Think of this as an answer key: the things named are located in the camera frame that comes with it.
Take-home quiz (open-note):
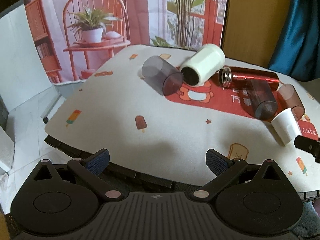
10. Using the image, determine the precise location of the small white paper cup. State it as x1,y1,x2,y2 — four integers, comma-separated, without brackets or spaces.
271,108,302,146

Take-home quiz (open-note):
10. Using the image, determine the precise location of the reddish brown translucent cup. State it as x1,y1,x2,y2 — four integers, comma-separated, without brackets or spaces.
278,83,305,121

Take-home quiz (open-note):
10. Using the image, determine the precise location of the dark purple translucent cup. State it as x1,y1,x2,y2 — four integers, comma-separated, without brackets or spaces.
246,79,278,120

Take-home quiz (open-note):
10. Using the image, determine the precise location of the grey translucent plastic cup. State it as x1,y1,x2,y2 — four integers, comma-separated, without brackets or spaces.
142,56,183,96

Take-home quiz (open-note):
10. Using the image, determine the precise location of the large white cylindrical cup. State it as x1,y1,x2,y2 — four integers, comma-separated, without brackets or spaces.
180,44,226,87

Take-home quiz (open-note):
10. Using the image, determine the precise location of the printed living room backdrop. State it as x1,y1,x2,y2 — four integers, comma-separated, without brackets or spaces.
23,0,227,98

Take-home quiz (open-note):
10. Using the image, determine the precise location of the white patterned table mat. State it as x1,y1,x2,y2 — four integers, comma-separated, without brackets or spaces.
45,45,319,192

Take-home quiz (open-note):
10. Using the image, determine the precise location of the red metal thermos bottle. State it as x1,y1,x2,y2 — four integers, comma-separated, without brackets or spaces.
218,66,280,91

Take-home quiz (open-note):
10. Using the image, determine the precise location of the teal blue curtain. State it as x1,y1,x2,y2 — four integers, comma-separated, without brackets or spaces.
268,0,319,82

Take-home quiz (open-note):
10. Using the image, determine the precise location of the brown wooden board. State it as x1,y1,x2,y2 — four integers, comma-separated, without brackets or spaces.
222,0,290,68

